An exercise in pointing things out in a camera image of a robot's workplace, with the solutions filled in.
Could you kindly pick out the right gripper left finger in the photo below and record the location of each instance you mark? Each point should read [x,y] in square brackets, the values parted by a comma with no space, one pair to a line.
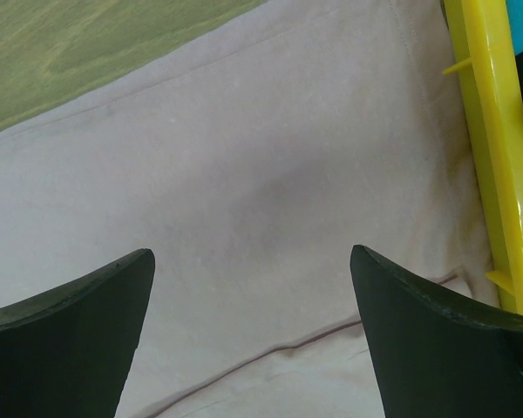
[67,352]

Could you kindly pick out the pink t-shirt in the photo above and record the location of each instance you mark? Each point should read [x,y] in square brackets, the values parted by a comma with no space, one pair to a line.
[251,161]

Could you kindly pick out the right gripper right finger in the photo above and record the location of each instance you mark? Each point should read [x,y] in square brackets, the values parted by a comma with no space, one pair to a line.
[435,352]

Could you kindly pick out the yellow plastic bin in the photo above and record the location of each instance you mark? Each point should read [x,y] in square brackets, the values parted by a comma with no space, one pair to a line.
[490,87]

